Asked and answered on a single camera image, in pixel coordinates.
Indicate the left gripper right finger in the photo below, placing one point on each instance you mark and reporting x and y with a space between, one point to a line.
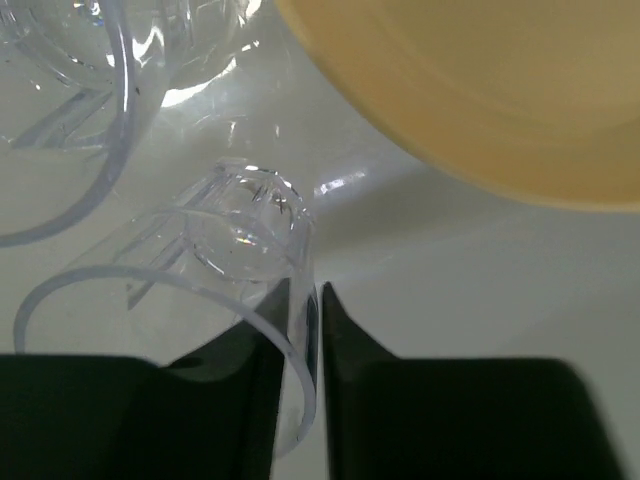
389 417

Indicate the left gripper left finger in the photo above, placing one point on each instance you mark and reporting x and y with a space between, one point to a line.
210 414

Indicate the clear glass cup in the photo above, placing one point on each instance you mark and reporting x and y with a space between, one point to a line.
81 81
231 250

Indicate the beige plastic plate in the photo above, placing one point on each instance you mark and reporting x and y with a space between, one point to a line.
534 100

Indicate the clear plastic bin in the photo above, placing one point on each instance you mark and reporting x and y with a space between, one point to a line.
429 265

